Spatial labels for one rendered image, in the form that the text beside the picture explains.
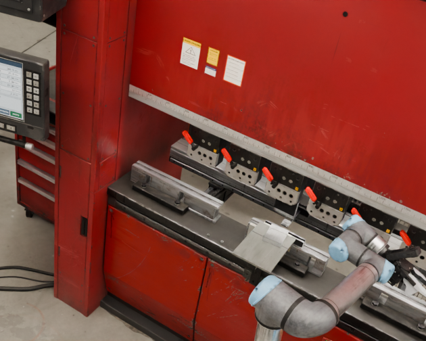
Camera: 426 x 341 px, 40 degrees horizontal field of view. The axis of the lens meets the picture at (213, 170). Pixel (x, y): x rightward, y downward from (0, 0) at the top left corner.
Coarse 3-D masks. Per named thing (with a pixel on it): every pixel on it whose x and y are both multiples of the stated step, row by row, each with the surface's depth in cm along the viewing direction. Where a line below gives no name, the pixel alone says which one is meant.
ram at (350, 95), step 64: (192, 0) 232; (256, 0) 218; (320, 0) 206; (384, 0) 195; (256, 64) 230; (320, 64) 216; (384, 64) 204; (256, 128) 243; (320, 128) 228; (384, 128) 214; (384, 192) 226
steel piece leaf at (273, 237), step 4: (268, 232) 261; (272, 232) 262; (276, 232) 262; (280, 232) 262; (264, 236) 258; (268, 236) 259; (272, 236) 259; (276, 236) 260; (280, 236) 260; (284, 236) 261; (264, 240) 256; (268, 240) 255; (272, 240) 254; (276, 240) 258; (280, 240) 258; (276, 244) 254; (280, 244) 253
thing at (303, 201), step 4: (304, 196) 282; (308, 196) 285; (300, 200) 279; (304, 200) 279; (308, 200) 280; (300, 204) 277; (304, 204) 277; (300, 208) 277; (304, 208) 276; (296, 212) 276; (300, 212) 278; (304, 212) 277; (296, 216) 274; (308, 216) 277; (284, 220) 270; (288, 220) 270; (292, 220) 271; (284, 224) 267; (288, 224) 268
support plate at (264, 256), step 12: (264, 228) 263; (252, 240) 255; (288, 240) 259; (240, 252) 248; (252, 252) 249; (264, 252) 250; (276, 252) 251; (252, 264) 244; (264, 264) 244; (276, 264) 246
